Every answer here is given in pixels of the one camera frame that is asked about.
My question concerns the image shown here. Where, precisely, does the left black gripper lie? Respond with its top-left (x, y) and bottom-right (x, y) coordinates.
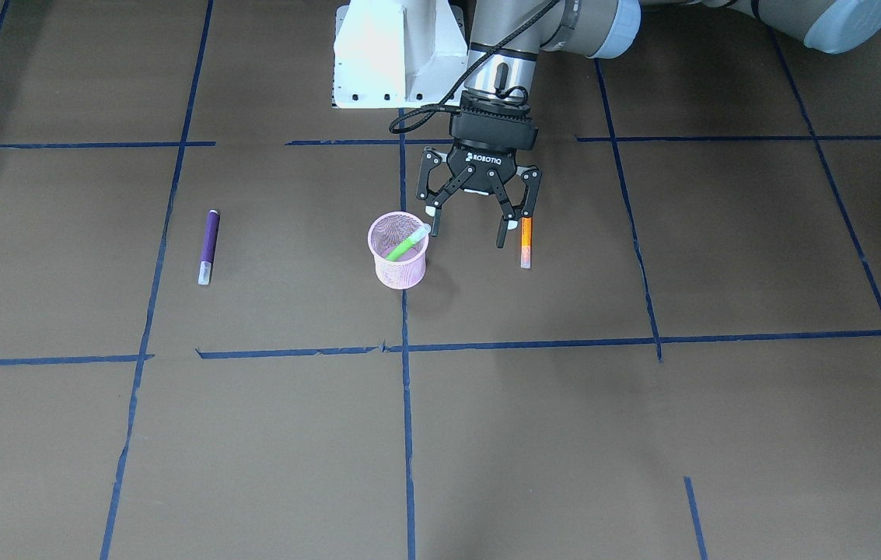
top-left (418, 92), bottom-right (542, 249)

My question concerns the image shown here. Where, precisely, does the orange highlighter pen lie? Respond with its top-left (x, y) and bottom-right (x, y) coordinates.
top-left (519, 216), bottom-right (533, 270)

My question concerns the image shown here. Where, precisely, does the green highlighter pen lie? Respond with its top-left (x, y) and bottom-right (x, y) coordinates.
top-left (386, 223), bottom-right (431, 262)

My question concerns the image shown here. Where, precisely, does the purple highlighter pen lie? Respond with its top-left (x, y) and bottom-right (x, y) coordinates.
top-left (196, 209), bottom-right (220, 286)

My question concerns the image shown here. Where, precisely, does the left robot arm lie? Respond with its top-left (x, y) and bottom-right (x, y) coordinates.
top-left (411, 1), bottom-right (642, 247)

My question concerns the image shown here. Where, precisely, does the pink mesh pen holder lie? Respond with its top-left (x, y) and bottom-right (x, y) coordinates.
top-left (368, 212), bottom-right (429, 290)

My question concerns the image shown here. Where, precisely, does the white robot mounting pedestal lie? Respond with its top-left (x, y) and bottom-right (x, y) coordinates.
top-left (331, 1), bottom-right (468, 110)

